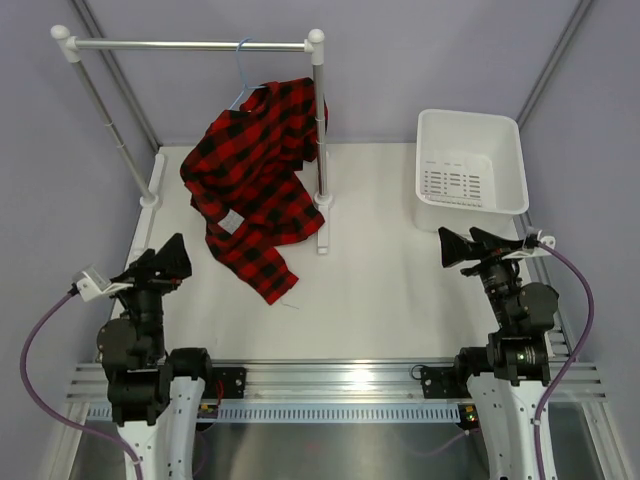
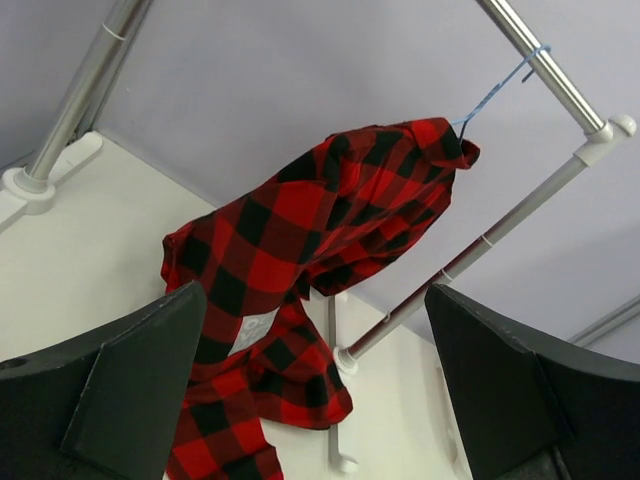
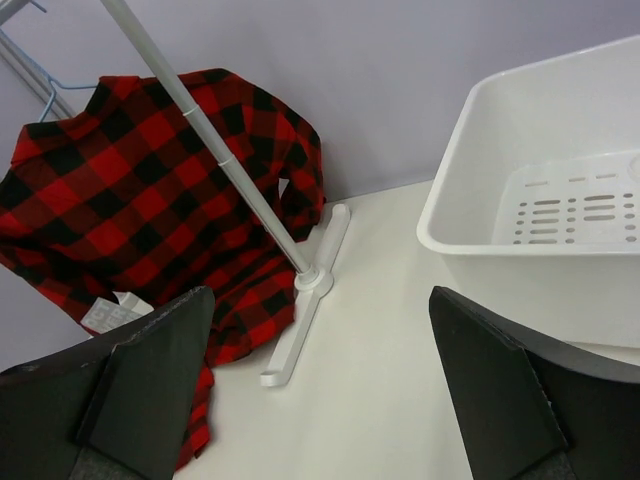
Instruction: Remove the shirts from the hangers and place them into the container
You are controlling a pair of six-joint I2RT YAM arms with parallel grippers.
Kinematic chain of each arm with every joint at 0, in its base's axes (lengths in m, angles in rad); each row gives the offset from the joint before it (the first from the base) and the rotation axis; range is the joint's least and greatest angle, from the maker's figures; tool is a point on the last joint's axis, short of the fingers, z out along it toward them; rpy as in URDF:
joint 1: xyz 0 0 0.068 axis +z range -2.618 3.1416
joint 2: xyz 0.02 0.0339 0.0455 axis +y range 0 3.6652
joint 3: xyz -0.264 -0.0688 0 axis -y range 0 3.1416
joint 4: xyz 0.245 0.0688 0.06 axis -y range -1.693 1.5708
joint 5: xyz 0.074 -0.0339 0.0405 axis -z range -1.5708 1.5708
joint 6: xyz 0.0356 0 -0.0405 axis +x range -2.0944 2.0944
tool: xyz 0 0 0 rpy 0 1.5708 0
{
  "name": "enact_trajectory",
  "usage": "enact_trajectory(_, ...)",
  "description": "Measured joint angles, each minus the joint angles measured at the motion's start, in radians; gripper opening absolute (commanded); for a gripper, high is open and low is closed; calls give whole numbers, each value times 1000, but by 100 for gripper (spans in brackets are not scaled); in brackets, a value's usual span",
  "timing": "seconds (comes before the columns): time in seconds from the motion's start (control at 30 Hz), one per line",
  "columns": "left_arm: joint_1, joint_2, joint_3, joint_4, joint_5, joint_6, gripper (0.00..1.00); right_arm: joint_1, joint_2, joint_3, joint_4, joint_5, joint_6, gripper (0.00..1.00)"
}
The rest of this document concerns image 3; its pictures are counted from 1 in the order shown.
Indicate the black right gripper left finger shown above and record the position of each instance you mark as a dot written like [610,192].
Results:
[113,407]

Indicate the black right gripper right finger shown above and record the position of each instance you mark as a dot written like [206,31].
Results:
[530,406]

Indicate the light blue wire hanger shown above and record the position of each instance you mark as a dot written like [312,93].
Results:
[46,87]

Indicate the white plastic basket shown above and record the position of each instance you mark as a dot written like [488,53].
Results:
[534,209]

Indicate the white metal clothes rack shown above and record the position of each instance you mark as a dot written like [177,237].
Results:
[273,158]

